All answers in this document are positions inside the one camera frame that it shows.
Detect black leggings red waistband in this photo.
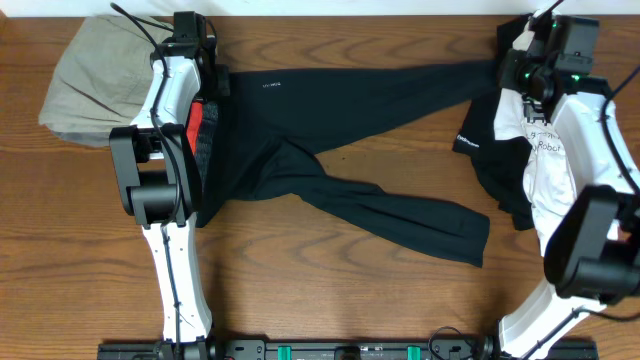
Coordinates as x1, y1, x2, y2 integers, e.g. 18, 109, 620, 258
196, 60, 496, 267

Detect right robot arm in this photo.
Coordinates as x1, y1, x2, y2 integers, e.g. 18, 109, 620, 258
498, 49, 639, 359

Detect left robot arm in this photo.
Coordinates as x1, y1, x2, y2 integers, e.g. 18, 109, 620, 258
97, 38, 220, 359

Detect black white t-shirt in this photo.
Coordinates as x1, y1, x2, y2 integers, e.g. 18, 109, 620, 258
452, 12, 621, 256

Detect folded khaki pants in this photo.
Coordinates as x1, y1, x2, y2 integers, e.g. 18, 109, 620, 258
38, 16, 172, 147

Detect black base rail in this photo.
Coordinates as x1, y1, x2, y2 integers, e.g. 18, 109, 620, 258
97, 334, 600, 360

